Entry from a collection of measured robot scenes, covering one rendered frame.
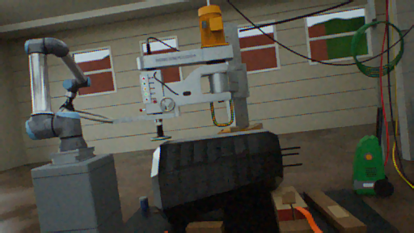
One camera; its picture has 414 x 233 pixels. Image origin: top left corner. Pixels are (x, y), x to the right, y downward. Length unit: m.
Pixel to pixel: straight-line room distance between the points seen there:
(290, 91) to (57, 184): 7.70
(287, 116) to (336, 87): 1.60
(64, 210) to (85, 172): 0.29
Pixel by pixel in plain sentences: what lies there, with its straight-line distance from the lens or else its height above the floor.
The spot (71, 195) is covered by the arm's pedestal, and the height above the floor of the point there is 0.65.
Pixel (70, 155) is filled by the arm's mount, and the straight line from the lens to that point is 2.22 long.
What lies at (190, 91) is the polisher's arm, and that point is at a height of 1.28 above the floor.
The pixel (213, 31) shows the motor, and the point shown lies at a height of 1.82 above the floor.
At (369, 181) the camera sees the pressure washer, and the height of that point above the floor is 0.14.
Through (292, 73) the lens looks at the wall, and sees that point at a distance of 9.15.
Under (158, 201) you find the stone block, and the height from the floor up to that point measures 0.32.
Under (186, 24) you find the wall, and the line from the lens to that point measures 9.42.
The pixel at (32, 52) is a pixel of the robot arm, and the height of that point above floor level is 1.65.
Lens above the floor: 1.11
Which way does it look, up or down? 3 degrees down
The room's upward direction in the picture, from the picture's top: 7 degrees counter-clockwise
